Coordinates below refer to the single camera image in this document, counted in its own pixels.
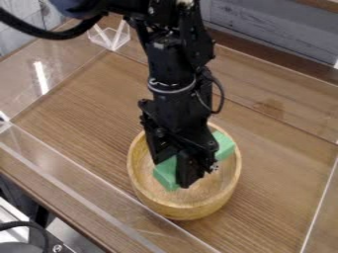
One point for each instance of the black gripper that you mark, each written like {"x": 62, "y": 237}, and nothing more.
{"x": 173, "y": 119}

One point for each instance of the green foam block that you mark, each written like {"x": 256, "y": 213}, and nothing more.
{"x": 165, "y": 169}

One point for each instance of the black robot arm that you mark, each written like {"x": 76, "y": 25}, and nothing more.
{"x": 179, "y": 48}

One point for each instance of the brown wooden bowl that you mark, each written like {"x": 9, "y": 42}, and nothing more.
{"x": 181, "y": 204}

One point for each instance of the black metal bracket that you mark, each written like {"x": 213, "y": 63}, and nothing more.
{"x": 56, "y": 244}

